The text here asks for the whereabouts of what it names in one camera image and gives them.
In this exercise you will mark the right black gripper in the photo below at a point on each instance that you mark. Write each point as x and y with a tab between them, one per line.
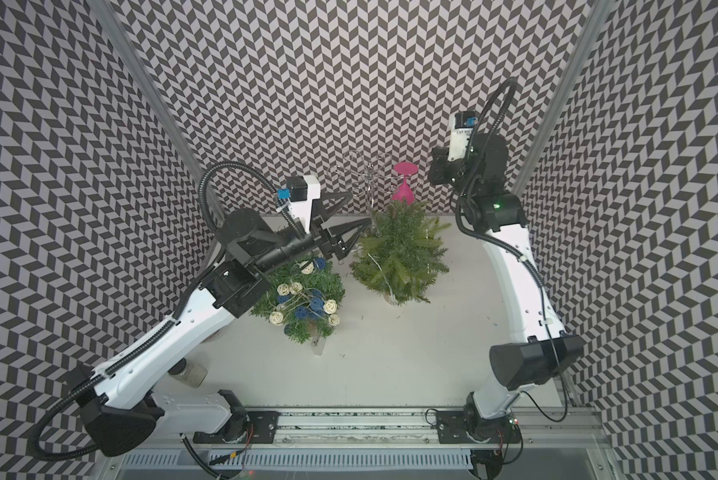
440	161

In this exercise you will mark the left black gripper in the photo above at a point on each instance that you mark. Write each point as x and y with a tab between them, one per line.
329	242

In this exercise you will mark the light green fern tree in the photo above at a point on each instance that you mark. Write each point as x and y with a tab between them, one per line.
401	252

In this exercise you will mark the dark green christmas tree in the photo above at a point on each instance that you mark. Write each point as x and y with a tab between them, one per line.
302	300

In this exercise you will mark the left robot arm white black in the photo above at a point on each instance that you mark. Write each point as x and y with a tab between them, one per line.
117	409

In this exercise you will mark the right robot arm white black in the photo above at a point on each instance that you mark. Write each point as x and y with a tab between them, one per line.
540	348

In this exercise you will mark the pink hourglass ornament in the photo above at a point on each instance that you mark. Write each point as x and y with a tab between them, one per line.
404	192

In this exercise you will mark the chrome jewelry stand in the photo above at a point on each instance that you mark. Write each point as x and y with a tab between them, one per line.
368	177

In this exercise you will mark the glass spice jar black lid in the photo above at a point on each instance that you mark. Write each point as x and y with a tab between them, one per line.
189	373

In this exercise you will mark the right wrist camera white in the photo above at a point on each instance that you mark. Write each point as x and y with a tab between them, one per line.
461	125

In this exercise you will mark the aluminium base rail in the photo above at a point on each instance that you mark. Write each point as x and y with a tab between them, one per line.
312	443

